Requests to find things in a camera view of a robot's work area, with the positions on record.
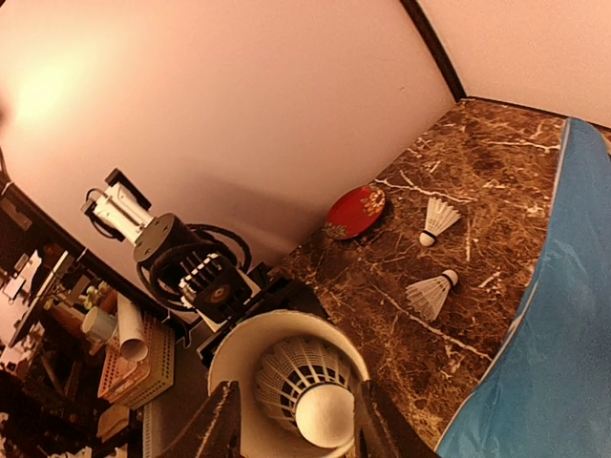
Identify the red embroidered round pouch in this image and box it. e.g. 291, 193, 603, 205
324, 184, 387, 240

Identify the black left corner post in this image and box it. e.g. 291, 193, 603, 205
400, 0, 467, 102

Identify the white shuttlecock tube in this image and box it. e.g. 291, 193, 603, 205
208, 310, 369, 457

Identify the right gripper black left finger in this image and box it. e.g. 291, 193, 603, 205
158, 381, 242, 457

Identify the white shuttlecock beside tube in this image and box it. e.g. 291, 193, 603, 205
406, 269, 458, 322

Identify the orange perforated storage basket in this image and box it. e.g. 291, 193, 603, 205
97, 314, 175, 410

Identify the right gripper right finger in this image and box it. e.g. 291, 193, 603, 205
355, 380, 438, 458

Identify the white shuttlecock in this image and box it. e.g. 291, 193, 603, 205
255, 336, 356, 448
419, 198, 461, 247
406, 269, 458, 322

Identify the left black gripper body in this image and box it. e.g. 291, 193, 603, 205
82, 169, 306, 343

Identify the blue racket bag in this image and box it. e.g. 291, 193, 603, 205
436, 118, 610, 457

